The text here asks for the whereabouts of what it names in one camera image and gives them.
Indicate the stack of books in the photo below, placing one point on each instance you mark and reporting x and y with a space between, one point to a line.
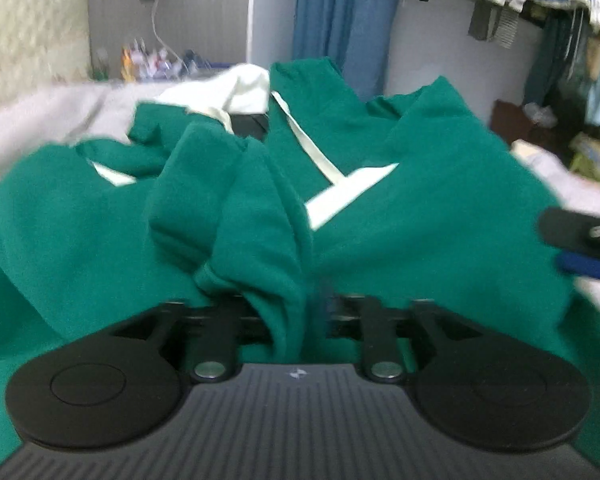
595 157

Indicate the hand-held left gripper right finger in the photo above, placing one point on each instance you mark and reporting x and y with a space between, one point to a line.
380 335

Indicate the grey duvet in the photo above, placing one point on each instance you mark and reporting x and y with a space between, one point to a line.
30 120

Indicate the green hoodie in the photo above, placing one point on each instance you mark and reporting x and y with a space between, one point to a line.
430 210

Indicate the hanging blue jeans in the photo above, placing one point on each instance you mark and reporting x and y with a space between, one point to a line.
545 60

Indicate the green bottle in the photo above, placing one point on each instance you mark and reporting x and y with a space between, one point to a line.
100 67

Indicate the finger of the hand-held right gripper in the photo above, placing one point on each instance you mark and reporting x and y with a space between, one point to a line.
590 269
570 230

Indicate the crumpled white plastic bag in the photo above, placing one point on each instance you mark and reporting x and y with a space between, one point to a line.
540 115

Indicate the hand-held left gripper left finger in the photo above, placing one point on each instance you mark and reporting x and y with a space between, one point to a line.
215 332

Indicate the dark brown stool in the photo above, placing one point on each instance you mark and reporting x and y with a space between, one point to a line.
510 127

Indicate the striped hanging garment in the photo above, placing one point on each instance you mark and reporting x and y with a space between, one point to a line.
505 25

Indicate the yellow bottle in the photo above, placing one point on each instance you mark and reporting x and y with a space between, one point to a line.
128 67

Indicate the cream quilted headboard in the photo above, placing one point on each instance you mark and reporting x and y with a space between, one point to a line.
30 20

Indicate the blue curtain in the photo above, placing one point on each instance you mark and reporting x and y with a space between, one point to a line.
325 10

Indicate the blue covered chair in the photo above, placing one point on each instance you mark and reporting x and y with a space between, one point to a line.
375 35

